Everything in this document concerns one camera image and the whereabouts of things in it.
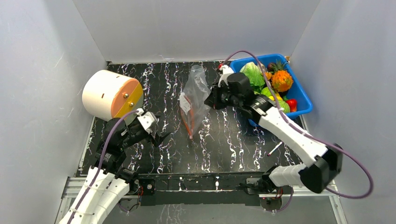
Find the green toy lettuce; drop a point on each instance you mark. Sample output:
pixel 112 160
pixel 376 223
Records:
pixel 255 76

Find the red toy pepper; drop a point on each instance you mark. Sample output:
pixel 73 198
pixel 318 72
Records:
pixel 292 103

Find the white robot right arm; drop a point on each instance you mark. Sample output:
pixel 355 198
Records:
pixel 320 163

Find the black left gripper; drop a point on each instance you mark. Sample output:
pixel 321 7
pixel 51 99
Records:
pixel 157 139

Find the blue plastic bin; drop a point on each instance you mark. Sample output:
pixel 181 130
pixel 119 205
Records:
pixel 304 104

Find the orange toy pineapple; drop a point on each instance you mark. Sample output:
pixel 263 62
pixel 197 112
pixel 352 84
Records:
pixel 281 79

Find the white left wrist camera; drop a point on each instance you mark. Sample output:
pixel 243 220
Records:
pixel 148 120

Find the green toy cabbage large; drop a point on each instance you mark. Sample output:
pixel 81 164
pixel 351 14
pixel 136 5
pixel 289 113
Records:
pixel 284 106

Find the white orange cylinder drum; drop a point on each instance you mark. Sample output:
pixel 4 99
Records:
pixel 108 95

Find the light green toy fruit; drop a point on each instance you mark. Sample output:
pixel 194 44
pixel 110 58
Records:
pixel 266 91

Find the pink white marker pen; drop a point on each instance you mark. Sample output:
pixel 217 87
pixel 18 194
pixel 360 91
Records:
pixel 274 149

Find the clear orange zip top bag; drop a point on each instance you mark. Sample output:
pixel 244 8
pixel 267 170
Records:
pixel 192 100

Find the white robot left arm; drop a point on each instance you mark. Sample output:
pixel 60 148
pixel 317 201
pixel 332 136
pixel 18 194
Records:
pixel 107 181

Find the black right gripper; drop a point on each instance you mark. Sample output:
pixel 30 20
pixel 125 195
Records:
pixel 216 96

